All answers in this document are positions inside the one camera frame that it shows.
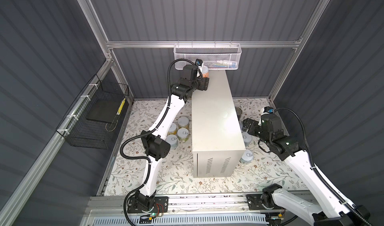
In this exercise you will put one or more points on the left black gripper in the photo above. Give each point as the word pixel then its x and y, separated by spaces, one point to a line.
pixel 201 84

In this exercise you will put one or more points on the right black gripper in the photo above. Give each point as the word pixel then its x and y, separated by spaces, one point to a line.
pixel 253 124

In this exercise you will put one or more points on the floral table mat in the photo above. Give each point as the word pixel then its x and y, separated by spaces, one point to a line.
pixel 176 173

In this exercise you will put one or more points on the yellow label can back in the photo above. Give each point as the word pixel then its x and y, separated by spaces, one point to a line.
pixel 183 122

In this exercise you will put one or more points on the white label can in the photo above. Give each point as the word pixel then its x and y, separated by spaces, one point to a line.
pixel 247 139

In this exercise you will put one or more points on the black wire basket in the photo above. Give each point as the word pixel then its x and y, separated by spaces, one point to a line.
pixel 80 132

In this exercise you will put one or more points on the white wire mesh basket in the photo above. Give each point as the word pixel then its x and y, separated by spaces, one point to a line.
pixel 209 53

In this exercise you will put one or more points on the orange label can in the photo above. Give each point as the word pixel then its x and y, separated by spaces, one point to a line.
pixel 205 71

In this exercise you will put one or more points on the teal label can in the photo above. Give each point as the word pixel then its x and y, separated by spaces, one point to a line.
pixel 247 157

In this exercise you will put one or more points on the dark olive can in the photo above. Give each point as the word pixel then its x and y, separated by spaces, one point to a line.
pixel 239 112

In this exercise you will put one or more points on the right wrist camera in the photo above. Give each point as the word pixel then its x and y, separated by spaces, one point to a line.
pixel 268 110

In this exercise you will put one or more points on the white metal cabinet counter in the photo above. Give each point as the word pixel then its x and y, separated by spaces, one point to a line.
pixel 217 141

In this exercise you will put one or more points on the yellow label can left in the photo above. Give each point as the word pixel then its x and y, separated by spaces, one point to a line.
pixel 173 129

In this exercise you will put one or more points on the small bottle in basket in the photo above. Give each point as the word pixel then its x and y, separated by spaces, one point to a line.
pixel 228 63

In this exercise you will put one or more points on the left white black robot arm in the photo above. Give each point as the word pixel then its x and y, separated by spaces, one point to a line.
pixel 154 140

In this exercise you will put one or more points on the aluminium mounting rail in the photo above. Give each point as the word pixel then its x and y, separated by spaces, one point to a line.
pixel 178 204

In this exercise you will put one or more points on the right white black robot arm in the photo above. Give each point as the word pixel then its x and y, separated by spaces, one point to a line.
pixel 333 208

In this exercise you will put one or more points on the light blue label can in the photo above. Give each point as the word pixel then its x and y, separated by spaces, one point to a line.
pixel 173 141

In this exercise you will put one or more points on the black pad in basket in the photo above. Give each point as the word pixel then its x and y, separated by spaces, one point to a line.
pixel 103 111

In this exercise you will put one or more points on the yellow green label can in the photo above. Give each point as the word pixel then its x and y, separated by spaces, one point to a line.
pixel 183 135

